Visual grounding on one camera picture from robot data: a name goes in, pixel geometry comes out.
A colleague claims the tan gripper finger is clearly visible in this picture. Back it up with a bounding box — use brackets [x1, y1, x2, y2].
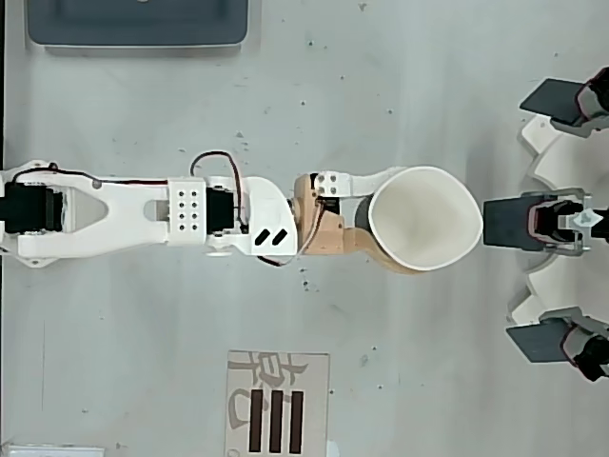
[344, 228, 430, 277]

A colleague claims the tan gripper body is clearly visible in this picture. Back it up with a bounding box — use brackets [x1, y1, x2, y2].
[289, 171, 359, 257]

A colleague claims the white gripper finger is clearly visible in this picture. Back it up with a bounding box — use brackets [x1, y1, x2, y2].
[317, 166, 406, 198]

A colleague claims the white paper cup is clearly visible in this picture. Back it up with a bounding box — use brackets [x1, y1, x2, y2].
[354, 165, 483, 273]

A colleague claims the black valve paddle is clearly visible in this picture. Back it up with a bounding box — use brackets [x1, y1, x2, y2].
[519, 77, 590, 127]
[504, 317, 574, 365]
[481, 197, 541, 251]

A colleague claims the beige card with black bars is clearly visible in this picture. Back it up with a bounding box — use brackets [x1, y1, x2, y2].
[224, 350, 331, 457]

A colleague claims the grey plastic tray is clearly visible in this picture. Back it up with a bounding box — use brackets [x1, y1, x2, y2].
[26, 0, 249, 49]

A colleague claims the white flat box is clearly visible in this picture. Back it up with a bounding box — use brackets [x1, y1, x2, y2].
[0, 444, 107, 457]

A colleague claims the thin gripper motor cable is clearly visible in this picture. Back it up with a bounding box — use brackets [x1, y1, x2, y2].
[256, 196, 340, 268]

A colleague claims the red black arm cable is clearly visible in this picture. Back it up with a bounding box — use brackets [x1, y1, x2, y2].
[12, 150, 252, 235]

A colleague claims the metal frame valve motor mount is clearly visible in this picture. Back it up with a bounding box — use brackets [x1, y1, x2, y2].
[521, 187, 609, 259]

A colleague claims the grey valve motor mount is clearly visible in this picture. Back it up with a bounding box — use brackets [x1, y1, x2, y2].
[551, 66, 609, 140]
[537, 307, 609, 384]

